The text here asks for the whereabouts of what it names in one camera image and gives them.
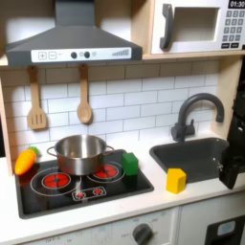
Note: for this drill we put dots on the yellow toy block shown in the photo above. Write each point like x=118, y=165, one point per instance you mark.
x=175, y=181

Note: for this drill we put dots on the green toy block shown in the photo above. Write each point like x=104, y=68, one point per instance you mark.
x=130, y=164

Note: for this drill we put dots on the dark grey sink basin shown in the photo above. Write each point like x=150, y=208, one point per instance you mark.
x=191, y=159

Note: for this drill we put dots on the dark grey tap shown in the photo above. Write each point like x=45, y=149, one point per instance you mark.
x=182, y=127

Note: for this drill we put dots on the black toy stove top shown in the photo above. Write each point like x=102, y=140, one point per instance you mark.
x=127, y=191

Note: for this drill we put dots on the grey oven knob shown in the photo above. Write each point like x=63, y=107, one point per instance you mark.
x=142, y=234

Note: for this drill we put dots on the white toy microwave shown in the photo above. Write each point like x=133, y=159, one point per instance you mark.
x=197, y=25

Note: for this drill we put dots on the steel pot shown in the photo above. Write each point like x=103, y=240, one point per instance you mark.
x=79, y=156

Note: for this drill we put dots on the wooden spoon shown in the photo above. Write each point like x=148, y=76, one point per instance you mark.
x=84, y=110

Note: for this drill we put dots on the grey range hood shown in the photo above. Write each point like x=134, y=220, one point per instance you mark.
x=73, y=41

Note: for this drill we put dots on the wooden slotted spatula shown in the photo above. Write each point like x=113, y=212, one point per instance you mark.
x=37, y=118

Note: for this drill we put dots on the orange toy carrot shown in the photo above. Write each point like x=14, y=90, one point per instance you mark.
x=25, y=162

